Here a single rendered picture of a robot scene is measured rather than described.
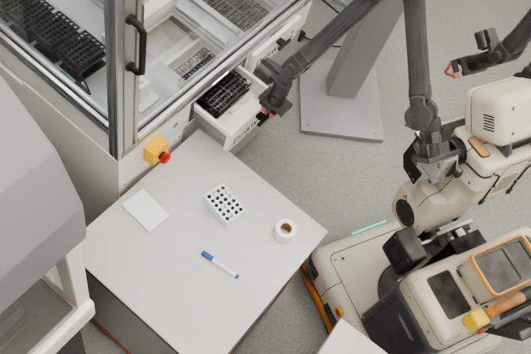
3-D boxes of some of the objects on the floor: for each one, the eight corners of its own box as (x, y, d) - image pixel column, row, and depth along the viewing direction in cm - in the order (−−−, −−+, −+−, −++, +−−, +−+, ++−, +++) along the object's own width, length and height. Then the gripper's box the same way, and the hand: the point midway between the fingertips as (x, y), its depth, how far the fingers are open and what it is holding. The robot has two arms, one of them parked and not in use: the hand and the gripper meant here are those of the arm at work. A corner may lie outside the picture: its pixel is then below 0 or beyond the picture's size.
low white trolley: (280, 299, 266) (329, 231, 202) (184, 416, 234) (207, 378, 171) (182, 216, 277) (199, 126, 213) (79, 317, 245) (62, 247, 181)
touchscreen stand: (382, 143, 321) (475, 7, 236) (299, 133, 314) (365, -11, 228) (374, 69, 347) (455, -77, 262) (298, 59, 340) (356, -95, 254)
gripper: (261, 86, 192) (251, 113, 205) (285, 106, 190) (273, 132, 203) (274, 75, 195) (263, 102, 208) (298, 94, 193) (286, 120, 206)
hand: (269, 115), depth 205 cm, fingers closed, pressing on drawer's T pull
